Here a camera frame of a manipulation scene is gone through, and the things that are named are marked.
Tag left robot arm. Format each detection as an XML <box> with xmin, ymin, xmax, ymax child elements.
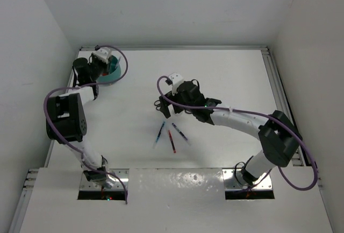
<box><xmin>46</xmin><ymin>48</ymin><xmax>113</xmax><ymax>189</ymax></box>

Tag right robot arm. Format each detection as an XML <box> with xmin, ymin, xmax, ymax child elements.
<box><xmin>159</xmin><ymin>75</ymin><xmax>301</xmax><ymax>186</ymax></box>

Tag small black scissors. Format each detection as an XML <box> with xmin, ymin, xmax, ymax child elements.
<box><xmin>154</xmin><ymin>100</ymin><xmax>161</xmax><ymax>111</ymax></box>

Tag teal capped pen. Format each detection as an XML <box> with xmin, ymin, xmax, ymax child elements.
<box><xmin>152</xmin><ymin>121</ymin><xmax>166</xmax><ymax>149</ymax></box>

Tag clear tape roll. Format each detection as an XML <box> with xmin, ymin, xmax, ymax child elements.
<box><xmin>174</xmin><ymin>111</ymin><xmax>184</xmax><ymax>116</ymax></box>

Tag teal divided pen holder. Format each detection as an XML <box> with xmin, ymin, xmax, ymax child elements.
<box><xmin>97</xmin><ymin>55</ymin><xmax>121</xmax><ymax>85</ymax></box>

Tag red clear pen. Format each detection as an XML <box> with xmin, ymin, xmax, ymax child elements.
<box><xmin>167</xmin><ymin>129</ymin><xmax>176</xmax><ymax>154</ymax></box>

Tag purple capped pen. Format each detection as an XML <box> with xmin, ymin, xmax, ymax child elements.
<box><xmin>172</xmin><ymin>123</ymin><xmax>191</xmax><ymax>146</ymax></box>

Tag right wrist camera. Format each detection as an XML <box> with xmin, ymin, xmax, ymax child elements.
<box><xmin>166</xmin><ymin>72</ymin><xmax>184</xmax><ymax>95</ymax></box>

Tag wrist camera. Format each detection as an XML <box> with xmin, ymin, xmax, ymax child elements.
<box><xmin>91</xmin><ymin>47</ymin><xmax>112</xmax><ymax>65</ymax></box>
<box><xmin>166</xmin><ymin>72</ymin><xmax>184</xmax><ymax>95</ymax></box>

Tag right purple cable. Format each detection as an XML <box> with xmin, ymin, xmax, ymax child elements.
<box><xmin>156</xmin><ymin>75</ymin><xmax>319</xmax><ymax>190</ymax></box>

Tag purple cable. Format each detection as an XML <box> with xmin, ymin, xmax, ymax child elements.
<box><xmin>43</xmin><ymin>45</ymin><xmax>128</xmax><ymax>204</ymax></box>
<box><xmin>156</xmin><ymin>75</ymin><xmax>319</xmax><ymax>190</ymax></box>

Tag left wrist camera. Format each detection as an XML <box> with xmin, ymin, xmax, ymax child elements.
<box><xmin>91</xmin><ymin>47</ymin><xmax>112</xmax><ymax>65</ymax></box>

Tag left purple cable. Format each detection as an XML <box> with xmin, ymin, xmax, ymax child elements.
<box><xmin>43</xmin><ymin>45</ymin><xmax>128</xmax><ymax>204</ymax></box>

